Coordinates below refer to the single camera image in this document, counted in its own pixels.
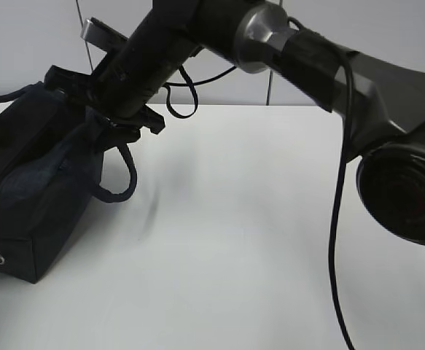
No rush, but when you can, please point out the dark navy lunch bag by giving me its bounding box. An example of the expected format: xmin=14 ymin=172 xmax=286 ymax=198
xmin=0 ymin=82 xmax=138 ymax=283

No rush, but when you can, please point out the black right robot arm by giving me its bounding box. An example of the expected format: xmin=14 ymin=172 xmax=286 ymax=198
xmin=44 ymin=1 xmax=425 ymax=246

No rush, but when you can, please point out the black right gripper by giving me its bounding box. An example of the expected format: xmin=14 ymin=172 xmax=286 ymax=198
xmin=44 ymin=49 xmax=165 ymax=150

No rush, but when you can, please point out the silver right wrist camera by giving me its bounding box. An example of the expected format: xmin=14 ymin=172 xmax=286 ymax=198
xmin=80 ymin=17 xmax=128 ymax=53

